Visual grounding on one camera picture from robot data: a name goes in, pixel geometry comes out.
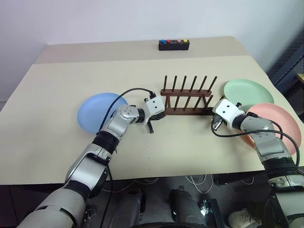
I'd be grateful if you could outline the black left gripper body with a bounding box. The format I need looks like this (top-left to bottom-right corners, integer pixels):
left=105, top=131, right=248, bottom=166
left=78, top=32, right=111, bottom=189
left=147, top=111, right=166, bottom=124

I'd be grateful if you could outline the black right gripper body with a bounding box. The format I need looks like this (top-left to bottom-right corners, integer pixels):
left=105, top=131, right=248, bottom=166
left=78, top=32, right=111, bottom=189
left=210, top=114, right=225, bottom=131

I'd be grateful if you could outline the brown wooden dish rack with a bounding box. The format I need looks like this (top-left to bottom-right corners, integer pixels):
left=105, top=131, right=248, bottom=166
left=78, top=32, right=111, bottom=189
left=160, top=75, right=219, bottom=116

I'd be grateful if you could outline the green plate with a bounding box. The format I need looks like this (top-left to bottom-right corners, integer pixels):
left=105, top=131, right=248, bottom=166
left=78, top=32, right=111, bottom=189
left=223, top=79, right=275, bottom=113

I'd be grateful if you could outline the blue plate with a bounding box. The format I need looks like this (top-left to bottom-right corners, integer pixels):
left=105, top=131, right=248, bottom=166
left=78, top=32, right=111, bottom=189
left=76, top=92, right=129, bottom=134

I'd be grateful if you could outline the pink plate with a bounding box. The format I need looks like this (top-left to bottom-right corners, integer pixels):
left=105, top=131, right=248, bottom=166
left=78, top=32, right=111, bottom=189
left=241, top=103, right=302, bottom=155

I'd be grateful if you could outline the black button box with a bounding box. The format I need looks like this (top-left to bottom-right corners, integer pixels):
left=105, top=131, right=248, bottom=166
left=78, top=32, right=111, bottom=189
left=158, top=39, right=190, bottom=51

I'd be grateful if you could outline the dark rounded leg shell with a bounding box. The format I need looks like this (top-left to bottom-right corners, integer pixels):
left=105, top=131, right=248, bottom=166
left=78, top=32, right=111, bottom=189
left=169, top=189, right=205, bottom=228
left=113, top=189, right=146, bottom=228

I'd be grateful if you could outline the black metal stand base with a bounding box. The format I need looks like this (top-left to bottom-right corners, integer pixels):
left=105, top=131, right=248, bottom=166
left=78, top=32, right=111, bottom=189
left=198, top=199, right=225, bottom=228

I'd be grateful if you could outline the dark blue metal shelf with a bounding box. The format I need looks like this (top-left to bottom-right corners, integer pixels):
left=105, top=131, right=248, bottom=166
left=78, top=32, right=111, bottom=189
left=266, top=39, right=304, bottom=100

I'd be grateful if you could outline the white shoe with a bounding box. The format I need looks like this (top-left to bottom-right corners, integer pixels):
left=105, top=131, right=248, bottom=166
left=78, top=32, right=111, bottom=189
left=228, top=208, right=262, bottom=228

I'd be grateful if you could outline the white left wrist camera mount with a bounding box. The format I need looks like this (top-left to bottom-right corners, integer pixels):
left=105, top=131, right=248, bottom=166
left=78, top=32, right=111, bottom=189
left=143, top=96, right=166, bottom=125

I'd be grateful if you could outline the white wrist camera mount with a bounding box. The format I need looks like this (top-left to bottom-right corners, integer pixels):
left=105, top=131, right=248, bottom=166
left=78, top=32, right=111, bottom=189
left=212, top=99, right=245, bottom=130
left=143, top=96, right=166, bottom=125

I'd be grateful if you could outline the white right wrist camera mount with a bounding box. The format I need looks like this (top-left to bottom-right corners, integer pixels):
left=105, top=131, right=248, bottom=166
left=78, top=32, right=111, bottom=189
left=212, top=99, right=245, bottom=130

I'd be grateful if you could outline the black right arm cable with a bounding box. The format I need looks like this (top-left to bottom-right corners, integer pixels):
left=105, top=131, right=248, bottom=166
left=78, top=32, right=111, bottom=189
left=210, top=102, right=300, bottom=167

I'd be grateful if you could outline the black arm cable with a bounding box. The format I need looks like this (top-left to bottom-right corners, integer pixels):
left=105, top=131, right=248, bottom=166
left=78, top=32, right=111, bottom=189
left=210, top=102, right=300, bottom=167
left=96, top=88, right=157, bottom=228

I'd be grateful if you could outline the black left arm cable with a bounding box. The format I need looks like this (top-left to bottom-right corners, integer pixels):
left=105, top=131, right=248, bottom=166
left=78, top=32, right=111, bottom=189
left=96, top=88, right=157, bottom=228

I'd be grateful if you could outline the white floor cable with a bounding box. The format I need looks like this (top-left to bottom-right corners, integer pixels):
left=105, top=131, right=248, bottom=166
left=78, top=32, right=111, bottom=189
left=184, top=174, right=214, bottom=194

